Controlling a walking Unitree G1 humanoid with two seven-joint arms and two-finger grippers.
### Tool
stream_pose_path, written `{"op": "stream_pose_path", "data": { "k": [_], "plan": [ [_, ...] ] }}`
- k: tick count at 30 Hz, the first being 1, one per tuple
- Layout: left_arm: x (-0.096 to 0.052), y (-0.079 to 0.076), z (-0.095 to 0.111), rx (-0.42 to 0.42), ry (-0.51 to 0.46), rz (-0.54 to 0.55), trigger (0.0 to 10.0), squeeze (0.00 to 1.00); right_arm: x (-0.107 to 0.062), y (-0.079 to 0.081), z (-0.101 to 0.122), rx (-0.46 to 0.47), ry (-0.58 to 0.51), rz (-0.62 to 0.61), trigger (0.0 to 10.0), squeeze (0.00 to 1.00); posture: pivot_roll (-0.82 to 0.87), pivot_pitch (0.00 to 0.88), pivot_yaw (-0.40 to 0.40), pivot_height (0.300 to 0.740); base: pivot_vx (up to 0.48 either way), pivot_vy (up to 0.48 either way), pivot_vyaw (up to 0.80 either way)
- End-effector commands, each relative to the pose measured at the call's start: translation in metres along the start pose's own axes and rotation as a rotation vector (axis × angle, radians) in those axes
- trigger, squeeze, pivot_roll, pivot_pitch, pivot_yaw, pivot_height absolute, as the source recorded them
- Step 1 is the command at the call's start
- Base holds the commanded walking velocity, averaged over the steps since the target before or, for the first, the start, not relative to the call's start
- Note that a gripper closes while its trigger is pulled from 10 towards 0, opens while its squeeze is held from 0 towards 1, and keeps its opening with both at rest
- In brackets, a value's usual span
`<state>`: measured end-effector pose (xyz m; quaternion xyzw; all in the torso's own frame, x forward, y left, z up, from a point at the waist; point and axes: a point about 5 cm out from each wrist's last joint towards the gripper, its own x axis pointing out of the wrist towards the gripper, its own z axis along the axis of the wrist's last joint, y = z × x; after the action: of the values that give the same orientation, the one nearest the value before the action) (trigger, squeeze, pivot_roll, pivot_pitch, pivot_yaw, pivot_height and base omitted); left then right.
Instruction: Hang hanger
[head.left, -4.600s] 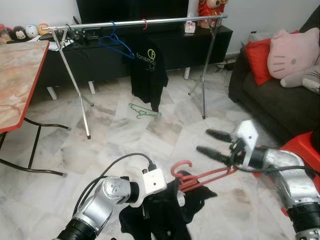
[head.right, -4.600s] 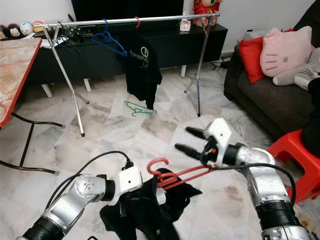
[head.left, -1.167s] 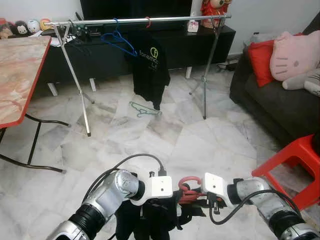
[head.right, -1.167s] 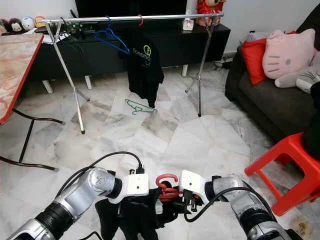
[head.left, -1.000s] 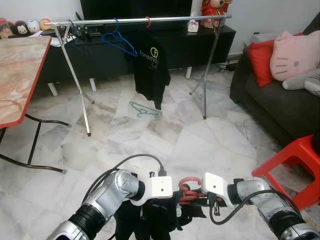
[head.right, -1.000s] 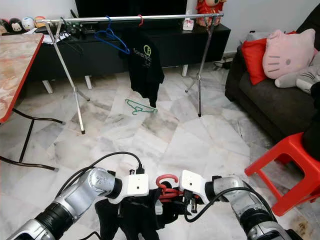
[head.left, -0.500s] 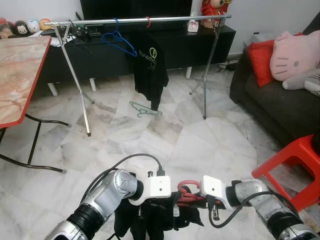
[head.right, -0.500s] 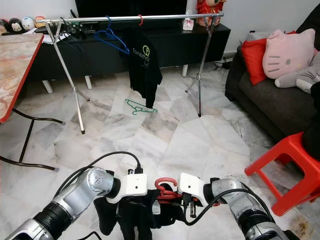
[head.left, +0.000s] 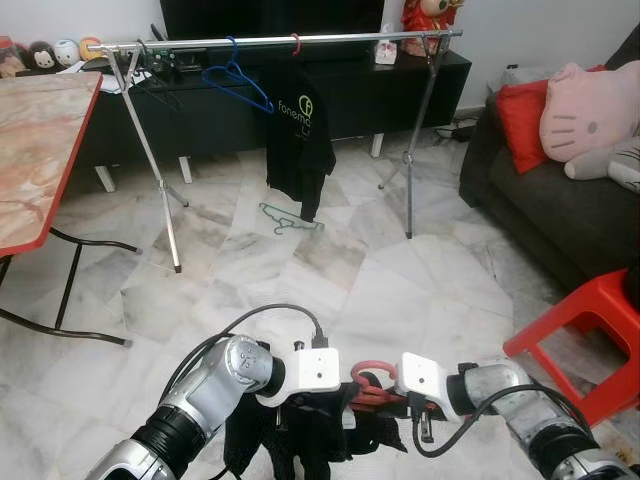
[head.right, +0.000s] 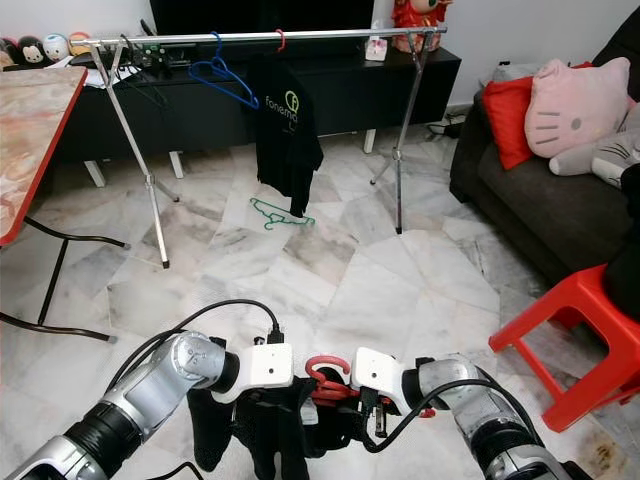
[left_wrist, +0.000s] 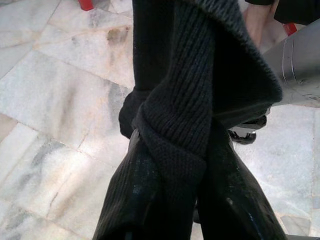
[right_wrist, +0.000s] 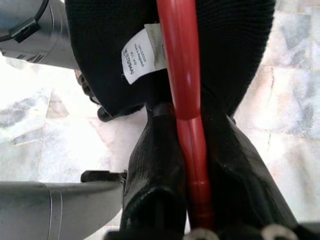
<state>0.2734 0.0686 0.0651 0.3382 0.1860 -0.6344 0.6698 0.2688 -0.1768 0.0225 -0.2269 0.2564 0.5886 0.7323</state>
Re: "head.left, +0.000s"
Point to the red clothes hanger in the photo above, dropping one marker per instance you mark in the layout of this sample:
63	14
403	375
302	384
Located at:
372	398
296	42

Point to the black shirt red collar trim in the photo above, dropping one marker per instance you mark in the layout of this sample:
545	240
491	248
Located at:
310	440

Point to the green clothes hanger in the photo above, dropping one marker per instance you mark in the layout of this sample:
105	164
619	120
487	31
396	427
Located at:
290	226

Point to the blue clothes hanger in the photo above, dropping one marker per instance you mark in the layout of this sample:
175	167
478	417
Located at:
232	75

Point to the grey Totoro plush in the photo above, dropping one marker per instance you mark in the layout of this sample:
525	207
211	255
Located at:
610	165

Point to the dark brown fabric sofa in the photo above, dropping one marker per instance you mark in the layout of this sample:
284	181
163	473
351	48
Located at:
560	220

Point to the red plastic stool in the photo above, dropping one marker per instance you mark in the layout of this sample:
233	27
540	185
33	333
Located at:
590	310

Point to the pink cat face cushion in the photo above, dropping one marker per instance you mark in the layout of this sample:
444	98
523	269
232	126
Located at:
590	110

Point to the red cushion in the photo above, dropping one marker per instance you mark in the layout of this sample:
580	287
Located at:
520	120

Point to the white cloth covered side table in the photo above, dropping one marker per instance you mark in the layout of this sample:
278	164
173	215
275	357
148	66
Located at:
520	76

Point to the red laughing Buddha figurine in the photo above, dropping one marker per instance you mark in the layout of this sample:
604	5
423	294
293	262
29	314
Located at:
432	12

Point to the white pink tissue pack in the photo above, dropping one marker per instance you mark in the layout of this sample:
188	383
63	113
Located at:
386	53

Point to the black TV cabinet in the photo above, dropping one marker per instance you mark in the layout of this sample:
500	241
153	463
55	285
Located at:
350	100

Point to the black shirt with green logo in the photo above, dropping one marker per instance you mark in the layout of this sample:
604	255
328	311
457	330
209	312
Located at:
298	140

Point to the black flat screen television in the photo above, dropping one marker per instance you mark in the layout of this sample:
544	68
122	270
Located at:
270	15

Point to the orange round plush toy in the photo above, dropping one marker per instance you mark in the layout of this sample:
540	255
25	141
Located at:
90	47

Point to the white round plush toy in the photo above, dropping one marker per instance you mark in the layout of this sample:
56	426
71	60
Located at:
67	52

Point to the pink marble folding table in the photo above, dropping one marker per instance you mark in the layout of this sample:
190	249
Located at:
35	150

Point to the black round plush toy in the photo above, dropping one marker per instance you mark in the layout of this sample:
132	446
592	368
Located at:
42	56

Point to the red lid toy jar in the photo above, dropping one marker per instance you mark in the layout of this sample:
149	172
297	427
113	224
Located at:
10	58

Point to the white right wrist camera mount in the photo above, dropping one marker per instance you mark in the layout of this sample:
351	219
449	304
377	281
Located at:
425	378

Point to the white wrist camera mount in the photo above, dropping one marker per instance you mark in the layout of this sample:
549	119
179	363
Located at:
305	372
425	378

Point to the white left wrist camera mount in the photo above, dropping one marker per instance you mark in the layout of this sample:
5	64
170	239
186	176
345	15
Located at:
305	372

